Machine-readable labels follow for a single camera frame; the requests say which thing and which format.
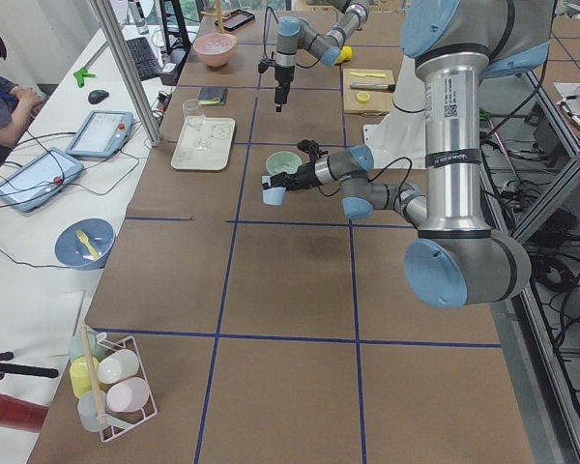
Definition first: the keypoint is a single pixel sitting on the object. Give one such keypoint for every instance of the black handled knife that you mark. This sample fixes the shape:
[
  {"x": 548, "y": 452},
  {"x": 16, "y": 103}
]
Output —
[{"x": 374, "y": 87}]

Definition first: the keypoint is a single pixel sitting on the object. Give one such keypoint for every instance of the pink plastic cup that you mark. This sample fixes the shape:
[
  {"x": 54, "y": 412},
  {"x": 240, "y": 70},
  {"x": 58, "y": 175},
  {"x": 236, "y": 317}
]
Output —
[{"x": 128, "y": 396}]

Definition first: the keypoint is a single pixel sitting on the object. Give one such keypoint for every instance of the black tray with phone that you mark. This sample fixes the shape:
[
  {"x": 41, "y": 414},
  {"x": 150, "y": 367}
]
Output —
[{"x": 236, "y": 19}]

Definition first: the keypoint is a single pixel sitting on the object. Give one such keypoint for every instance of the pink ribbed bowl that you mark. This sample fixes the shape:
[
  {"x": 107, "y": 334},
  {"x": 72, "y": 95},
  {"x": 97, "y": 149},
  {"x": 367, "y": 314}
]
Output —
[{"x": 215, "y": 49}]

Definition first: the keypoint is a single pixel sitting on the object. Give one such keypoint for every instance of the clear plastic cup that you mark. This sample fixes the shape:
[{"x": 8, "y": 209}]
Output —
[{"x": 88, "y": 413}]

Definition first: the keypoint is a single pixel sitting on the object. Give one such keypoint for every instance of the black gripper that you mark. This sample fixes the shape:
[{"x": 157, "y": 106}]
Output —
[
  {"x": 282, "y": 77},
  {"x": 304, "y": 174}
]

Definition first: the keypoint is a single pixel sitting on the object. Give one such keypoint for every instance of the yellow plastic knife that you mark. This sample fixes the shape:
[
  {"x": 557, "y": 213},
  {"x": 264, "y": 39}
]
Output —
[{"x": 369, "y": 74}]

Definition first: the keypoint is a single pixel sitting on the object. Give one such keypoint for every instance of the yellow plastic cup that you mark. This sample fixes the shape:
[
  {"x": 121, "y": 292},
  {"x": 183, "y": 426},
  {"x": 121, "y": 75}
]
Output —
[{"x": 79, "y": 376}]

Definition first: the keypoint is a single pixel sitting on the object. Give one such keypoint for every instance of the white wire cup rack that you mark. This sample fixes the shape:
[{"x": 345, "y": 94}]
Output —
[{"x": 119, "y": 424}]

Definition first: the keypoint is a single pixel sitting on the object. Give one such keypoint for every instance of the near teach pendant tablet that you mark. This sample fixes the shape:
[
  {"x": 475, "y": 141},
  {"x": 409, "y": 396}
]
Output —
[{"x": 38, "y": 180}]

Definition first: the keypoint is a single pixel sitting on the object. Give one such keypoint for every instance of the green plastic clamp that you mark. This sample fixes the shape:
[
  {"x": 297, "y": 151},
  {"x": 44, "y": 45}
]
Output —
[{"x": 82, "y": 75}]

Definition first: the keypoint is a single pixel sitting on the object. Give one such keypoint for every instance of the black tripod handle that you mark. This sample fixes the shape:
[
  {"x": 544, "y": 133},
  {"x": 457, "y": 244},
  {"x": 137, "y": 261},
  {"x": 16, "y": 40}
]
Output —
[{"x": 19, "y": 369}]

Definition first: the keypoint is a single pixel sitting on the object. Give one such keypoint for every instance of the yellow lemon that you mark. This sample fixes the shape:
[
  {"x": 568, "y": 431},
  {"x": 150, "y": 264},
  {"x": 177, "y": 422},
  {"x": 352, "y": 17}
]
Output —
[{"x": 346, "y": 54}]

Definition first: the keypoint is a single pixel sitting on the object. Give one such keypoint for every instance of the yellow plastic fork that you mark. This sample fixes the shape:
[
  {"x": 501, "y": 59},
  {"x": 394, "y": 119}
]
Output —
[{"x": 84, "y": 239}]

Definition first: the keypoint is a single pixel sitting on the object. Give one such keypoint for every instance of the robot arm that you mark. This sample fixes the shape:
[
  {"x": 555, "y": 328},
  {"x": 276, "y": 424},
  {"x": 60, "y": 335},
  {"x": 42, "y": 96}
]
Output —
[
  {"x": 294, "y": 33},
  {"x": 457, "y": 258}
]

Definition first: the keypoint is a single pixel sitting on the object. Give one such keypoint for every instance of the blue bowl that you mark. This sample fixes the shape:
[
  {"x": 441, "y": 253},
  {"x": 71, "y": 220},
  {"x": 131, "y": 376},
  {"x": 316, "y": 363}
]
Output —
[{"x": 72, "y": 253}]

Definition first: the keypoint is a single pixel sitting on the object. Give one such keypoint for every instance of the white plastic cup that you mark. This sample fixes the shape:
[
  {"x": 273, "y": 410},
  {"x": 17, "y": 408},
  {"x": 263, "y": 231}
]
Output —
[{"x": 118, "y": 366}]

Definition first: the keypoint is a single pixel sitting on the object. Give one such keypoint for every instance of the black computer mouse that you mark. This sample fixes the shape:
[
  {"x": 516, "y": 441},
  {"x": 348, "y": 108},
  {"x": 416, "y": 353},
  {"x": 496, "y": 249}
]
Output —
[{"x": 97, "y": 96}]

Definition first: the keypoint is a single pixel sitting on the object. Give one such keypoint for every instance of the wooden cutting board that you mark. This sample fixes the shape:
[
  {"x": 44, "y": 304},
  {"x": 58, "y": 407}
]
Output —
[{"x": 367, "y": 91}]

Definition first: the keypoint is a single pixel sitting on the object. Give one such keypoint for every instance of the far teach pendant tablet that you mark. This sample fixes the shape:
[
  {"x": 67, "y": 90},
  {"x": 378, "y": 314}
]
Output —
[{"x": 102, "y": 135}]

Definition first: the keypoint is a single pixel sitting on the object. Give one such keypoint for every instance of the clear wine glass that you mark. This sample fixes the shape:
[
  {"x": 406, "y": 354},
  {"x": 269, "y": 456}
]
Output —
[{"x": 194, "y": 116}]

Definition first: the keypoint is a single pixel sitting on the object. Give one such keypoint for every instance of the green ceramic bowl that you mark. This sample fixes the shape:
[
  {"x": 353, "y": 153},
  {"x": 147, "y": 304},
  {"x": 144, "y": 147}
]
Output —
[{"x": 282, "y": 157}]

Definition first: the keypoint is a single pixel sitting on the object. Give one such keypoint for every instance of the lemon half slice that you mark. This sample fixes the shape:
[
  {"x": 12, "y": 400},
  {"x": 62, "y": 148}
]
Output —
[{"x": 363, "y": 97}]

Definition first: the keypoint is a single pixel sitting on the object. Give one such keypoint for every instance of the green plastic cup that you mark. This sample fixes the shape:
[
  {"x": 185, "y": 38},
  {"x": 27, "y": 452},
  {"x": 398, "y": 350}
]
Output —
[{"x": 76, "y": 349}]

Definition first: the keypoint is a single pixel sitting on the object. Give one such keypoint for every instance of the cream bear serving tray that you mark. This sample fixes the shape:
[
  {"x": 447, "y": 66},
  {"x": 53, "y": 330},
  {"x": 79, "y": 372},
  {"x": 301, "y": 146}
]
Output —
[{"x": 218, "y": 133}]

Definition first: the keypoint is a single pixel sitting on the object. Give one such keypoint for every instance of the dark sponge cloth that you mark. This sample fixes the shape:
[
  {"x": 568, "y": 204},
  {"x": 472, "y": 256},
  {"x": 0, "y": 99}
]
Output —
[{"x": 212, "y": 95}]

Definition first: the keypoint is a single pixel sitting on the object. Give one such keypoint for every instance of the teach pendant tablet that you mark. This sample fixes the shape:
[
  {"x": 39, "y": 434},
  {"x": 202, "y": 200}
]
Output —
[
  {"x": 102, "y": 135},
  {"x": 38, "y": 180}
]

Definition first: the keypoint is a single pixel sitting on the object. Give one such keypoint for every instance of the aluminium frame post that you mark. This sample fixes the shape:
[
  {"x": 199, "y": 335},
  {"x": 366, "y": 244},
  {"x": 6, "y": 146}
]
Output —
[{"x": 115, "y": 39}]

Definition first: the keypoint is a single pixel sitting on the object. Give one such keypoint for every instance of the red cylinder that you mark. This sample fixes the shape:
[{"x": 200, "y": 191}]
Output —
[{"x": 21, "y": 415}]

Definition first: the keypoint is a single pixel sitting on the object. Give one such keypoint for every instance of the light blue plastic cup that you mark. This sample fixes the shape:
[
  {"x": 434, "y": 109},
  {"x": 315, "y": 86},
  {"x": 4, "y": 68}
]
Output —
[{"x": 272, "y": 196}]

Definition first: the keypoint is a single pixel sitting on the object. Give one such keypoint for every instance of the black keyboard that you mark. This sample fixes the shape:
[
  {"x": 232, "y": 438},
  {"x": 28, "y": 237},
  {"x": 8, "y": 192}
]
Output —
[{"x": 143, "y": 57}]

